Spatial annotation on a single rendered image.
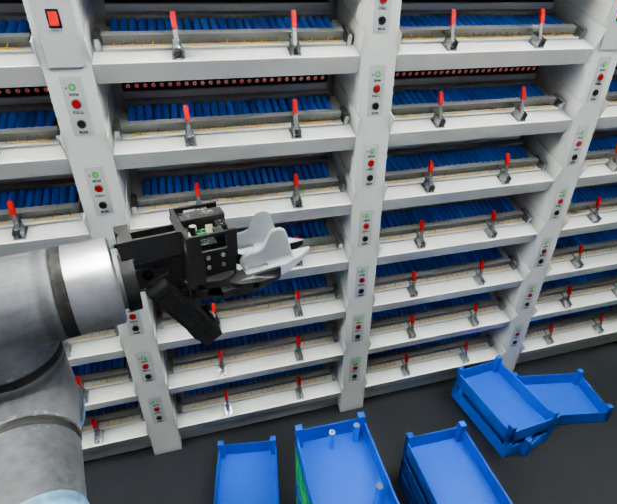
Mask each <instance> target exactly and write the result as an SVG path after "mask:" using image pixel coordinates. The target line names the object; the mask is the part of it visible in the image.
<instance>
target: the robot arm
mask: <svg viewBox="0 0 617 504"><path fill-rule="evenodd" d="M201 207H206V209H202V210H196V211H191V212H185V213H183V211H184V210H189V209H195V208H201ZM169 213H170V216H169V219H170V221H171V224H167V225H161V226H156V227H151V228H146V229H140V230H135V231H130V232H129V229H128V226H127V224H125V225H119V226H114V227H113V232H114V236H115V240H116V244H113V247H114V249H111V250H110V247H109V243H108V240H107V238H105V237H100V238H95V239H90V240H85V241H80V242H74V243H69V244H64V245H59V246H55V247H50V248H44V249H39V250H34V251H29V252H24V253H18V254H13V255H8V256H3V257H0V504H89V502H88V500H87V491H86V481H85V471H84V461H83V451H82V430H81V429H82V427H83V424H84V421H85V399H84V395H83V392H82V390H81V388H80V386H79V385H78V384H77V382H76V379H75V376H74V373H73V371H72V368H71V365H70V362H69V360H68V357H67V354H66V351H65V348H64V346H63V343H62V341H63V340H66V339H70V338H73V337H77V336H81V335H85V334H88V333H92V332H96V331H99V330H103V329H107V328H110V327H114V326H118V325H121V324H125V323H126V322H127V315H126V311H125V310H126V309H129V311H130V312H132V311H136V310H140V309H143V304H142V299H141V294H140V292H144V291H146V294H147V296H148V297H149V298H150V299H152V300H153V301H154V302H155V303H156V304H157V305H159V306H160V307H161V308H162V309H163V310H164V311H166V312H167V313H168V314H169V315H170V316H171V317H172V318H174V319H175V320H176V321H177V322H178V323H179V324H181V325H182V326H183V327H184V328H185V329H186V330H187V331H188V332H189V334H191V336H192V337H193V338H195V339H196V340H197V341H198V340H199V341H200V342H201V343H203V344H204V345H205V346H208V345H209V344H210V343H212V342H213V341H214V340H215V339H217V338H218V337H219V336H221V335H222V334H223V333H222V331H221V329H220V326H219V324H220V322H219V319H218V318H217V316H216V315H215V313H214V312H213V311H212V310H211V309H210V308H209V307H208V306H207V305H205V306H204V305H203V304H202V303H201V302H200V301H199V300H198V299H197V298H199V299H202V300H205V301H207V300H208V299H214V298H222V297H223V299H226V298H228V297H232V296H238V295H245V294H249V293H253V292H256V291H258V290H260V289H262V288H264V287H266V286H267V285H269V284H271V283H273V282H274V281H276V280H278V279H279V278H280V277H281V275H283V274H285V273H286V272H288V271H289V270H291V269H292V268H293V267H294V266H295V265H296V264H298V263H299V262H300V261H301V260H302V259H303V258H304V257H305V256H306V255H307V254H308V253H309V249H310V247H309V246H305V247H300V248H298V247H299V246H301V245H302V244H303V240H302V239H298V238H288V236H287V233H286V231H285V229H283V228H281V227H278V228H275V227H274V224H273V221H272V217H271V215H270V214H269V213H268V212H267V211H260V212H257V213H256V214H255V215H254V216H253V218H252V221H251V223H250V225H249V227H248V229H247V230H245V231H243V232H239V233H237V228H236V227H235V228H230V229H229V228H228V227H227V224H226V222H225V213H224V211H223V210H222V209H221V207H219V206H218V207H216V201H211V202H205V203H200V204H194V205H188V206H183V207H177V208H171V209H169ZM236 263H237V264H240V265H241V267H242V268H243V269H241V270H238V269H237V265H236Z"/></svg>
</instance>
